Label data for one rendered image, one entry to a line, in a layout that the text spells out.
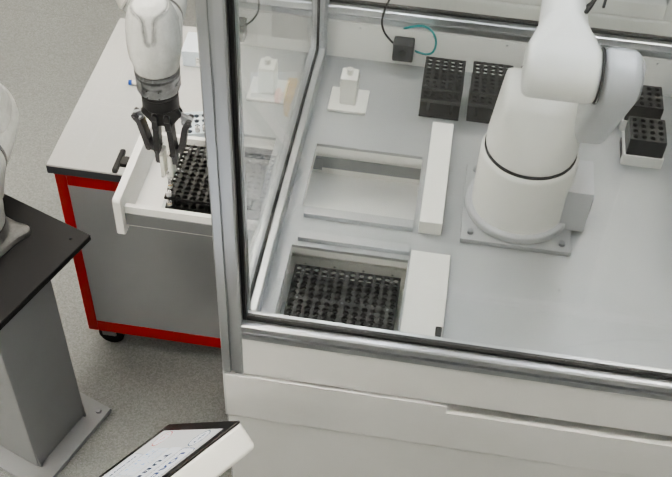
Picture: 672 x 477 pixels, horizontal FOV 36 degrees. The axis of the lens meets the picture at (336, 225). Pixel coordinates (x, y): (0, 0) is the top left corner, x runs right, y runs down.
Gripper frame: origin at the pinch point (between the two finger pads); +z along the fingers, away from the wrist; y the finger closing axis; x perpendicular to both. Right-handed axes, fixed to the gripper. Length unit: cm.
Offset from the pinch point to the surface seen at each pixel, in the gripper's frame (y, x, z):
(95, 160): -25.7, 20.0, 22.7
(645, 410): 99, -48, -3
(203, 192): 6.3, 3.5, 11.6
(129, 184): -9.0, -1.1, 7.5
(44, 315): -32, -11, 47
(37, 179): -77, 82, 99
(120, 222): -9.6, -8.0, 12.6
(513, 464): 80, -48, 21
